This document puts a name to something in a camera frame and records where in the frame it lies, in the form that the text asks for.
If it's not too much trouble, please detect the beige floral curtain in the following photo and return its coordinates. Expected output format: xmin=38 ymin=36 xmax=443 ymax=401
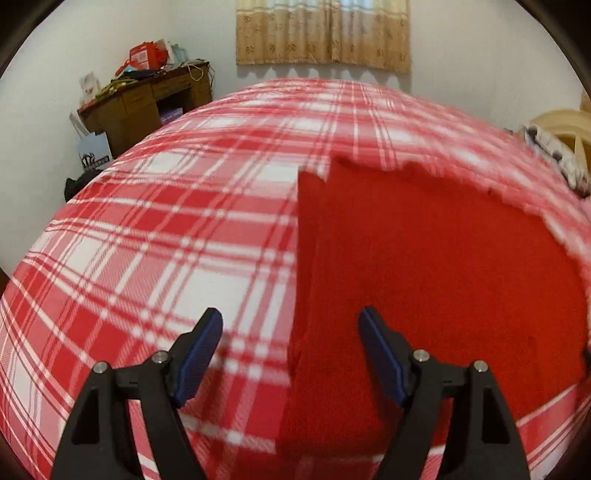
xmin=235 ymin=0 xmax=411 ymax=75

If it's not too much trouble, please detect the black bag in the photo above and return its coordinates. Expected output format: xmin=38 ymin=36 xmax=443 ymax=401
xmin=64 ymin=172 xmax=96 ymax=204

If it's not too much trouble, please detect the white picture card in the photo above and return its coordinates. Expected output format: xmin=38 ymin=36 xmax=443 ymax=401
xmin=78 ymin=71 xmax=103 ymax=105

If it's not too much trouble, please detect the red knitted sweater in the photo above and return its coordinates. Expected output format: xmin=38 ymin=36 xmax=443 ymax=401
xmin=277 ymin=156 xmax=591 ymax=462

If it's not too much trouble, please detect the brown wooden desk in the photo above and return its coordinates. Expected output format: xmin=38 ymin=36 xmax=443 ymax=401
xmin=77 ymin=61 xmax=214 ymax=160

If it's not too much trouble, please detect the pile of yellow-green clutter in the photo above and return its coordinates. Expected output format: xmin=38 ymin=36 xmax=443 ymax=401
xmin=96 ymin=75 xmax=139 ymax=99

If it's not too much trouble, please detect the grey patterned pillow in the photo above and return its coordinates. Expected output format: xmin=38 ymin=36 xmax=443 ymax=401
xmin=524 ymin=124 xmax=591 ymax=192

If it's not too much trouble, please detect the white paper bag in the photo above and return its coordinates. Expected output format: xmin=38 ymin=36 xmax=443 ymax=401
xmin=69 ymin=113 xmax=114 ymax=171

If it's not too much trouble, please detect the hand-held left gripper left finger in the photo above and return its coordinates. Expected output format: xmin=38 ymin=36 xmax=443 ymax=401
xmin=50 ymin=307 xmax=225 ymax=480

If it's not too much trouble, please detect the red gift bag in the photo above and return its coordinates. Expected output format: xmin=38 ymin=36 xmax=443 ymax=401
xmin=124 ymin=41 xmax=167 ymax=71

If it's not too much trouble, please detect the red plaid bed sheet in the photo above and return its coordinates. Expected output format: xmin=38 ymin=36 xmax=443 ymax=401
xmin=0 ymin=78 xmax=591 ymax=480

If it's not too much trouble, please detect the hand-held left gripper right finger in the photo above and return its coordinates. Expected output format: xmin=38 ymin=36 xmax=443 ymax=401
xmin=358 ymin=306 xmax=532 ymax=480

